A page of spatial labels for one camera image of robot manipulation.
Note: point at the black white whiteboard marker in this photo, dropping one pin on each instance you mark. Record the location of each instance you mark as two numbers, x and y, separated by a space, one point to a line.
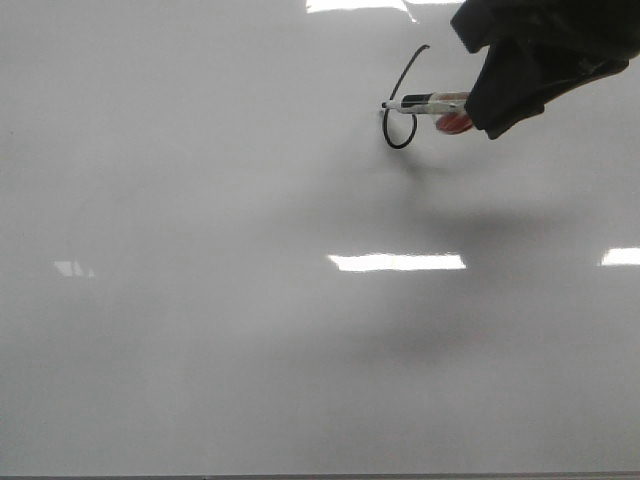
447 109

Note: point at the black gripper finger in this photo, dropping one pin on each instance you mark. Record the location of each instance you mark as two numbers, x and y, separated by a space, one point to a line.
518 79
608 29

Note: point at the white whiteboard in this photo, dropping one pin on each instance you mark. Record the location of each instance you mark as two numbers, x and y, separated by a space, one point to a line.
212 263

